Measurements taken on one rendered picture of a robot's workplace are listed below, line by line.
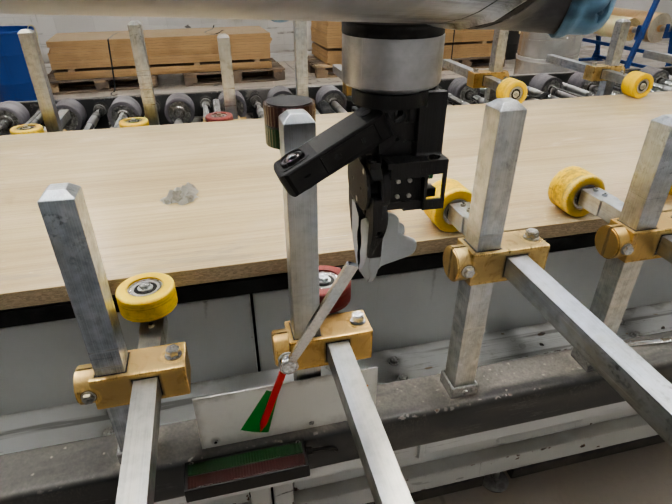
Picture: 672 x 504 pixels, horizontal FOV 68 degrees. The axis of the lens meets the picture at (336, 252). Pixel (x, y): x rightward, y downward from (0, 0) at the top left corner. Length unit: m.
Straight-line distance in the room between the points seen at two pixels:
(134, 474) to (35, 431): 0.45
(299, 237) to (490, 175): 0.25
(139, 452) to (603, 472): 1.44
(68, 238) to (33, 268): 0.30
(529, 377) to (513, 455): 0.61
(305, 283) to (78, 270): 0.26
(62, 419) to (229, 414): 0.37
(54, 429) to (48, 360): 0.12
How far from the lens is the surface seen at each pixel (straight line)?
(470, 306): 0.74
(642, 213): 0.82
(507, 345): 1.10
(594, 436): 1.64
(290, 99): 0.60
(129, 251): 0.87
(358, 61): 0.45
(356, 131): 0.46
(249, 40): 6.43
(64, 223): 0.58
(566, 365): 0.97
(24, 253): 0.94
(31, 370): 1.01
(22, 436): 1.03
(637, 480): 1.82
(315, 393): 0.74
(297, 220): 0.58
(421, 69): 0.45
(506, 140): 0.64
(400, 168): 0.48
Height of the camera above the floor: 1.31
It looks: 31 degrees down
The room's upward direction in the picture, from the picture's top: straight up
